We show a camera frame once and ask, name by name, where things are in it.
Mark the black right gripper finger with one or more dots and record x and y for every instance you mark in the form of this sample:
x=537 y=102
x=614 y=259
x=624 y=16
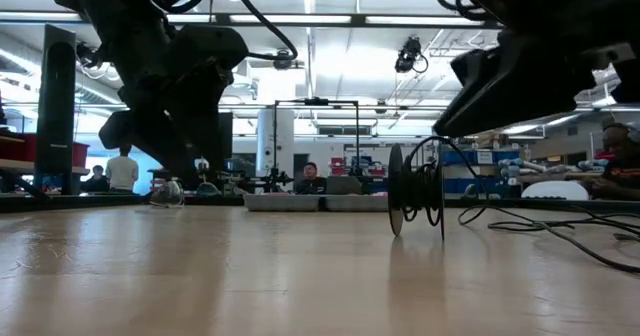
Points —
x=500 y=106

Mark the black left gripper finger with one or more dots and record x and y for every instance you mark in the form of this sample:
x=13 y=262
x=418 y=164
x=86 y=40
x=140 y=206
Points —
x=190 y=156

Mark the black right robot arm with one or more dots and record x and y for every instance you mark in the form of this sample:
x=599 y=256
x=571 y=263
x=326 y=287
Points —
x=575 y=1

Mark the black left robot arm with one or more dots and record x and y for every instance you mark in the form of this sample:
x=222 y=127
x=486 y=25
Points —
x=125 y=26

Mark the black computer monitor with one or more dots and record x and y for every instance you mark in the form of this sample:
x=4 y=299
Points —
x=227 y=136

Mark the clear safety glasses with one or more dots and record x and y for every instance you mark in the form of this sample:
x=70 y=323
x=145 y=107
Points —
x=167 y=194

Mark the grey plastic tool case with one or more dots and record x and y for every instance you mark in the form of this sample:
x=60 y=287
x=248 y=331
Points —
x=280 y=202

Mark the red storage bins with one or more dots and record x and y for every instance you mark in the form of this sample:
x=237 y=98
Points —
x=80 y=153

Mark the LED light bar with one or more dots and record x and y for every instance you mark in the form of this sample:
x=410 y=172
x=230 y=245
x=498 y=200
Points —
x=400 y=20

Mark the grey laptop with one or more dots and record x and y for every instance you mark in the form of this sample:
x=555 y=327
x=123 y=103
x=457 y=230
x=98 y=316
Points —
x=344 y=185

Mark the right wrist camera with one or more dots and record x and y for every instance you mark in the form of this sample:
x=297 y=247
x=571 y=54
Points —
x=475 y=68

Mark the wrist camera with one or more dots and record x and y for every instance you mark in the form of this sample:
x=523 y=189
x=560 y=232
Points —
x=475 y=68
x=210 y=46

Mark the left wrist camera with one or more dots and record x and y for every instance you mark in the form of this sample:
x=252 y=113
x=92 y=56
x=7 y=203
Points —
x=210 y=46

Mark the black ceiling camera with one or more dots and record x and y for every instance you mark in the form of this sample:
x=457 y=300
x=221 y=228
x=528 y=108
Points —
x=86 y=55
x=282 y=63
x=409 y=55

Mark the black gantry frame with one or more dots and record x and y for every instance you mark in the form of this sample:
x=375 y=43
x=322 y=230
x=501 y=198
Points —
x=316 y=101

